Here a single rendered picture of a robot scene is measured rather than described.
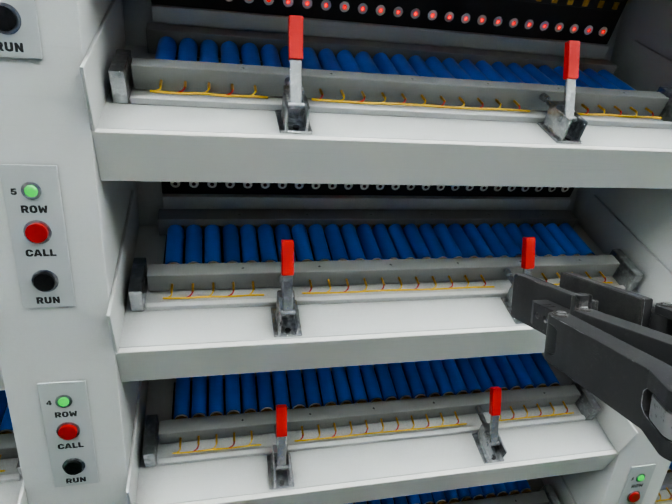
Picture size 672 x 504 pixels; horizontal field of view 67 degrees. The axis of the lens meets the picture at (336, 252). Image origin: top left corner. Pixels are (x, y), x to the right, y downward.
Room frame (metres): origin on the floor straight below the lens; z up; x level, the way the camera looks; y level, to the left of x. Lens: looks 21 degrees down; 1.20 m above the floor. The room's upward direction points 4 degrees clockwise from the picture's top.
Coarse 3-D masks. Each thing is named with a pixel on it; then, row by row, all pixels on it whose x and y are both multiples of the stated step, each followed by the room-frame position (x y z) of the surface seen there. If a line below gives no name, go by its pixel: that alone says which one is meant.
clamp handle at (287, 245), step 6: (282, 240) 0.46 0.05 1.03; (288, 240) 0.46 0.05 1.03; (282, 246) 0.46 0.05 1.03; (288, 246) 0.46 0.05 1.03; (282, 252) 0.46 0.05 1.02; (288, 252) 0.46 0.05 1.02; (282, 258) 0.46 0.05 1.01; (288, 258) 0.46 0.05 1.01; (282, 264) 0.45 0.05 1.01; (288, 264) 0.46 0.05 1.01; (282, 270) 0.45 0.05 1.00; (288, 270) 0.45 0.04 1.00; (282, 276) 0.45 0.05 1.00; (288, 276) 0.45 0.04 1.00; (282, 282) 0.45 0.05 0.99; (288, 282) 0.45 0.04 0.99; (282, 288) 0.45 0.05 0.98; (288, 288) 0.45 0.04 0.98; (282, 294) 0.45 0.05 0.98; (288, 294) 0.45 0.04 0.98; (282, 300) 0.45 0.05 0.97; (288, 300) 0.45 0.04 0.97; (282, 306) 0.45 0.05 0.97; (288, 306) 0.45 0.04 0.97
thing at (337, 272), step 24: (168, 264) 0.48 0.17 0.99; (192, 264) 0.48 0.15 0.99; (216, 264) 0.49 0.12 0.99; (240, 264) 0.49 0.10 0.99; (264, 264) 0.50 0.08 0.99; (312, 264) 0.51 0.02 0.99; (336, 264) 0.52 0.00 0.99; (360, 264) 0.52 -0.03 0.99; (384, 264) 0.53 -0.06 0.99; (408, 264) 0.53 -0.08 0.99; (432, 264) 0.54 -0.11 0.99; (456, 264) 0.55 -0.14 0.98; (480, 264) 0.55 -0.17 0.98; (504, 264) 0.56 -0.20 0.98; (552, 264) 0.57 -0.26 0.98; (576, 264) 0.58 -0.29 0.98; (600, 264) 0.59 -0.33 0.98; (168, 288) 0.47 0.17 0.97; (192, 288) 0.47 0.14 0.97; (216, 288) 0.48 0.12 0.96; (432, 288) 0.52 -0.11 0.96; (456, 288) 0.53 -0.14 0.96
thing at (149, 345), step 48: (144, 240) 0.54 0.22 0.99; (624, 240) 0.62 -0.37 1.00; (144, 288) 0.45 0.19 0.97; (240, 288) 0.49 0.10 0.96; (336, 288) 0.51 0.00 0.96; (384, 288) 0.52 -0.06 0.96; (480, 288) 0.55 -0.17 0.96; (144, 336) 0.41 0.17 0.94; (192, 336) 0.42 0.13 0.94; (240, 336) 0.43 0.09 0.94; (288, 336) 0.44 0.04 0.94; (336, 336) 0.45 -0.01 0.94; (384, 336) 0.45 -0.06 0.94; (432, 336) 0.47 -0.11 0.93; (480, 336) 0.48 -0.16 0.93; (528, 336) 0.50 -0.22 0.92
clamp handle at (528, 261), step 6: (522, 240) 0.53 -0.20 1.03; (528, 240) 0.53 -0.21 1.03; (534, 240) 0.53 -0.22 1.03; (522, 246) 0.53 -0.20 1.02; (528, 246) 0.52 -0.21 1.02; (534, 246) 0.52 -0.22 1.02; (522, 252) 0.53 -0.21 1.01; (528, 252) 0.52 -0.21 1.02; (534, 252) 0.52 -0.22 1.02; (522, 258) 0.52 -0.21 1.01; (528, 258) 0.52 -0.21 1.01; (534, 258) 0.52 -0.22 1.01; (522, 264) 0.52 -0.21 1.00; (528, 264) 0.52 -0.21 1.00; (534, 264) 0.52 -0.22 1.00; (528, 270) 0.52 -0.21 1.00
